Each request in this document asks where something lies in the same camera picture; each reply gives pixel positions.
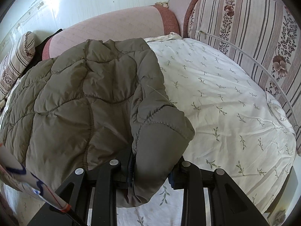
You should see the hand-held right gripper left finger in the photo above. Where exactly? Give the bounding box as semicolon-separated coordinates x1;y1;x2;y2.
27;146;137;226

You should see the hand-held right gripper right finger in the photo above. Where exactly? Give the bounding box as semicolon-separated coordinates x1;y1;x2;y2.
167;155;270;226

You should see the olive quilted jacket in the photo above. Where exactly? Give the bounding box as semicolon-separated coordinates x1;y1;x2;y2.
0;38;195;209

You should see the white leaf print bed sheet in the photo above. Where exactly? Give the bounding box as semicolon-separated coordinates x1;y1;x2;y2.
0;32;298;226

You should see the thin white rod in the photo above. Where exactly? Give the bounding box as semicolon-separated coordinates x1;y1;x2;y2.
199;30;297;124

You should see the small striped floral cushion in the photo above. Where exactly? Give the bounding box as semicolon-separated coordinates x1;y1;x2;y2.
0;31;36;102

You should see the large striped floral cushion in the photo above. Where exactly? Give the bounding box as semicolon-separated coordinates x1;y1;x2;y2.
188;0;301;156

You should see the thin black cable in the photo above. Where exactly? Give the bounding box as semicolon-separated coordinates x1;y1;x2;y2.
65;208;87;226

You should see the white printed cable wrap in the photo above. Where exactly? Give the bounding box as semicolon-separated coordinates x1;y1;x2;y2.
0;144;71;213

